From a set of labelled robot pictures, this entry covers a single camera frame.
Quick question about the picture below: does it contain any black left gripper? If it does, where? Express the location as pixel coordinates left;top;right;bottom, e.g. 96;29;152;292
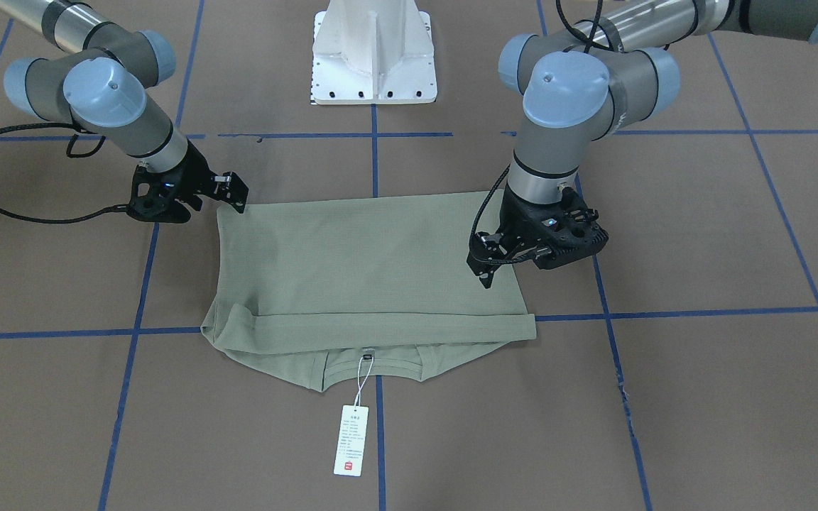
467;190;609;289

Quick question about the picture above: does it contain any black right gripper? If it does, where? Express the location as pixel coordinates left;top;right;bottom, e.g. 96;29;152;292
127;142;249;224

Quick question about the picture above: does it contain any olive green long-sleeve shirt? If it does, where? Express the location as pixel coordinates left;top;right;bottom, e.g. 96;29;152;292
201;192;537;392

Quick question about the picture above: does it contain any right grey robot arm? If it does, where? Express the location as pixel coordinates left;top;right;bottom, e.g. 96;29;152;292
0;1;248;224

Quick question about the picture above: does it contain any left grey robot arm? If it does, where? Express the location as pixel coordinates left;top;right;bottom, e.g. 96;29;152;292
467;1;818;288

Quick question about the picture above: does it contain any white paper price tag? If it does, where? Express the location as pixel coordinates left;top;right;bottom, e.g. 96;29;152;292
332;347;376;478

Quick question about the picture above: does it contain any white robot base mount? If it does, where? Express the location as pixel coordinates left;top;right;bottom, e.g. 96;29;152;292
310;1;438;106

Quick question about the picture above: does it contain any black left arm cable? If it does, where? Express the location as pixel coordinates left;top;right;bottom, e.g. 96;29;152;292
470;0;626;246

